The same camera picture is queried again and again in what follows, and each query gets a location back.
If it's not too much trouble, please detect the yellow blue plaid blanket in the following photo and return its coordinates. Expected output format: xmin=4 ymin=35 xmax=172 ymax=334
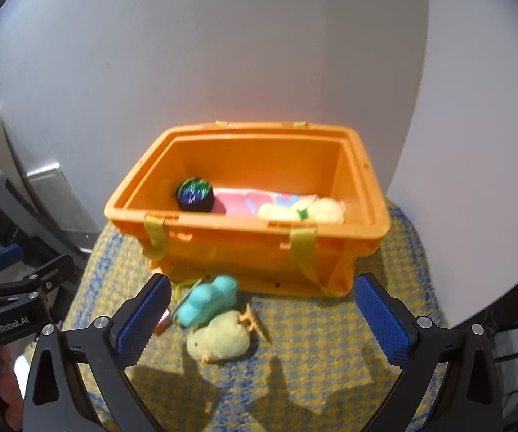
xmin=58 ymin=200 xmax=451 ymax=432

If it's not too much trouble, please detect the yellow plush duck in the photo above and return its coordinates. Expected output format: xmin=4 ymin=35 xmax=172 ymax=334
xmin=258 ymin=198 xmax=347 ymax=225

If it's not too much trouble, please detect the orange plastic crate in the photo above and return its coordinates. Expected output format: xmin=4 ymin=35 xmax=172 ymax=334
xmin=104 ymin=121 xmax=392 ymax=298

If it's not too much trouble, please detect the person's left hand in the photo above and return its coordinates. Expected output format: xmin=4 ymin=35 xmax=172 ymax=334
xmin=0 ymin=346 xmax=26 ymax=415

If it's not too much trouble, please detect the pink patterned cloth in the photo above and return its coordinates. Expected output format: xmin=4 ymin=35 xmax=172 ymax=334
xmin=214 ymin=189 xmax=318 ymax=217

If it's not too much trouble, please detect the small yellow-green plush chick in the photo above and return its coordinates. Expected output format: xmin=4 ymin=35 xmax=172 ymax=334
xmin=186 ymin=303 xmax=272 ymax=366

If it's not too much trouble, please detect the black ball with green pattern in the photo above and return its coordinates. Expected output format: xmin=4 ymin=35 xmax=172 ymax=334
xmin=176 ymin=178 xmax=215 ymax=212

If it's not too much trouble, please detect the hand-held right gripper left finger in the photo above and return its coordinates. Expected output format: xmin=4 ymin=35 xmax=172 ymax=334
xmin=22 ymin=274 xmax=172 ymax=432

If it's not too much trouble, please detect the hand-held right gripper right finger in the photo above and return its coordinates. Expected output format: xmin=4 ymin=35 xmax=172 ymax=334
xmin=353 ymin=274 xmax=505 ymax=432

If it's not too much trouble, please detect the teal plush toy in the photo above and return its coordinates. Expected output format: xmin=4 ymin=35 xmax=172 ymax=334
xmin=174 ymin=275 xmax=239 ymax=328

